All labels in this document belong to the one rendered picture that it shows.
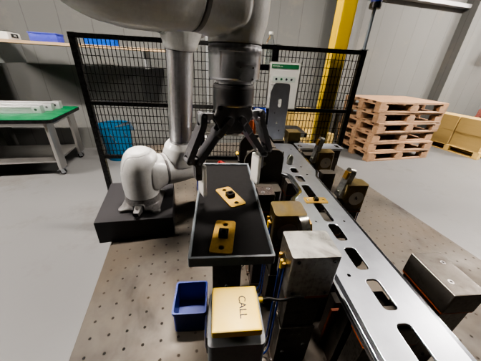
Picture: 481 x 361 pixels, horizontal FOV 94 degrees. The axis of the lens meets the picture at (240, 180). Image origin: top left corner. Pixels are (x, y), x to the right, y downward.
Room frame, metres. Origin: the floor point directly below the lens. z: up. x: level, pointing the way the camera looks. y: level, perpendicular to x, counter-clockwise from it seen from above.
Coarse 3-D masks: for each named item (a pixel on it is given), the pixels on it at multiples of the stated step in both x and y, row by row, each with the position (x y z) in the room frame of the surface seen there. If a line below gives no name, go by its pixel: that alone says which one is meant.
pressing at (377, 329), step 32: (320, 192) 0.77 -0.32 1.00; (320, 224) 0.56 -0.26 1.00; (352, 224) 0.57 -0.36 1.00; (384, 256) 0.44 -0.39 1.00; (352, 288) 0.34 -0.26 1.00; (384, 288) 0.34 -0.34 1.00; (352, 320) 0.27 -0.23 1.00; (384, 320) 0.27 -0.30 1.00; (416, 320) 0.27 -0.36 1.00; (384, 352) 0.21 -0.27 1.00; (448, 352) 0.22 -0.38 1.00
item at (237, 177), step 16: (208, 176) 0.54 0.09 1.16; (224, 176) 0.54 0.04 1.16; (240, 176) 0.55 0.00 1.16; (208, 192) 0.45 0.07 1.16; (240, 192) 0.46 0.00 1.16; (208, 208) 0.39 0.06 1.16; (224, 208) 0.39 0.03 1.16; (240, 208) 0.39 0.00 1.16; (256, 208) 0.40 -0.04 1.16; (208, 224) 0.34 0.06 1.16; (224, 224) 0.34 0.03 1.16; (240, 224) 0.34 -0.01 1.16; (256, 224) 0.34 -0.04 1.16; (208, 240) 0.29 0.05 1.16; (240, 240) 0.30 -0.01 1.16; (256, 240) 0.30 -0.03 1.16; (192, 256) 0.26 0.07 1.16
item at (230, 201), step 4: (220, 188) 0.47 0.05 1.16; (224, 188) 0.47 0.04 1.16; (228, 188) 0.47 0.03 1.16; (220, 192) 0.45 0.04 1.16; (224, 192) 0.45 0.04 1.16; (228, 192) 0.44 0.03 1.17; (232, 192) 0.44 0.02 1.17; (220, 196) 0.44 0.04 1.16; (224, 196) 0.43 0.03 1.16; (228, 196) 0.43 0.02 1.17; (232, 196) 0.43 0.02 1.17; (236, 196) 0.44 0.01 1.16; (224, 200) 0.42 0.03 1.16; (228, 200) 0.42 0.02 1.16; (232, 200) 0.42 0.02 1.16; (236, 200) 0.42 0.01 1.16; (240, 200) 0.42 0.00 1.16; (228, 204) 0.40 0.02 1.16; (232, 204) 0.40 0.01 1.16; (236, 204) 0.41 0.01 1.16; (240, 204) 0.41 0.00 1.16; (244, 204) 0.41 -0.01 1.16
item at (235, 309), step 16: (224, 288) 0.20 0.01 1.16; (240, 288) 0.20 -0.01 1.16; (224, 304) 0.18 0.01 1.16; (240, 304) 0.18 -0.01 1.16; (256, 304) 0.18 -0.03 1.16; (224, 320) 0.16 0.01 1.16; (240, 320) 0.16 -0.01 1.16; (256, 320) 0.16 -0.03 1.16; (224, 336) 0.15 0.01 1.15; (240, 336) 0.15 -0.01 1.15
